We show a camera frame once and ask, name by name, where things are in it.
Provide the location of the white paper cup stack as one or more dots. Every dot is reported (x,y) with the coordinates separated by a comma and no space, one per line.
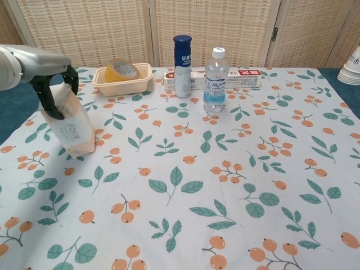
(351,70)

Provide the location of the yellow tape roll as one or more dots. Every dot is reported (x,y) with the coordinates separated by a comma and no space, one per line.
(112,73)

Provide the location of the clear water bottle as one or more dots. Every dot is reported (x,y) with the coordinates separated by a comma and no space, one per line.
(215,92)

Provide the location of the floral print tablecloth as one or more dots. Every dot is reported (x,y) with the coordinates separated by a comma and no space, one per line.
(225,182)

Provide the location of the blue capped spray can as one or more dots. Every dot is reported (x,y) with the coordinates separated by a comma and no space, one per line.
(182,78)

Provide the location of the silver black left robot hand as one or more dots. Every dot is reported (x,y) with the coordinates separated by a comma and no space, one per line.
(33,63)

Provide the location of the small white soap box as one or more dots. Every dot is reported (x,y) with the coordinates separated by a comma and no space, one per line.
(76,132)

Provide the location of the woven bamboo folding screen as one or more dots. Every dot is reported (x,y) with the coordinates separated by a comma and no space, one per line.
(92,31)

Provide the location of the long white red toothpaste box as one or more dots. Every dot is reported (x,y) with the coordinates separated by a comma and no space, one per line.
(244,80)

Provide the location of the beige plastic tray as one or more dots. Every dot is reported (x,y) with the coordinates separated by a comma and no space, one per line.
(126,87)

